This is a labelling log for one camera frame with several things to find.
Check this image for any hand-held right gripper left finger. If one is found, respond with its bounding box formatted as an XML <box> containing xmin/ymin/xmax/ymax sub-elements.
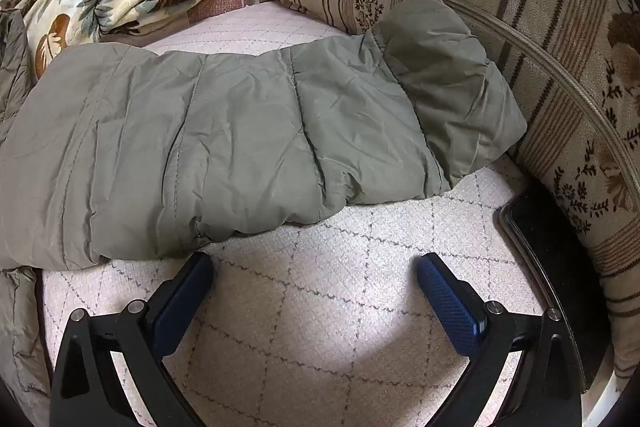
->
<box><xmin>50</xmin><ymin>251</ymin><xmax>216</xmax><ymax>427</ymax></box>

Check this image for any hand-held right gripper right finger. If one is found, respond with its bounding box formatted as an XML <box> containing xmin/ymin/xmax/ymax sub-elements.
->
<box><xmin>417</xmin><ymin>252</ymin><xmax>583</xmax><ymax>427</ymax></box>

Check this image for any olive quilted jacket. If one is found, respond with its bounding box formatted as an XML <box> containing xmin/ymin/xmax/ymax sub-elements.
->
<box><xmin>0</xmin><ymin>0</ymin><xmax>528</xmax><ymax>427</ymax></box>

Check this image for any black phone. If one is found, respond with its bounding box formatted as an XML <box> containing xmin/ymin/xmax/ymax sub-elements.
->
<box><xmin>497</xmin><ymin>194</ymin><xmax>608</xmax><ymax>388</ymax></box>

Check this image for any pink quilted bed mat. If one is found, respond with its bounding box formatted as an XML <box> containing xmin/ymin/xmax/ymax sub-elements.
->
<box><xmin>37</xmin><ymin>2</ymin><xmax>551</xmax><ymax>427</ymax></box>

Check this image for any striped floral sofa cushion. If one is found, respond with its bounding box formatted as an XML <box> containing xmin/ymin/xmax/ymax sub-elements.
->
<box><xmin>274</xmin><ymin>0</ymin><xmax>640</xmax><ymax>393</ymax></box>

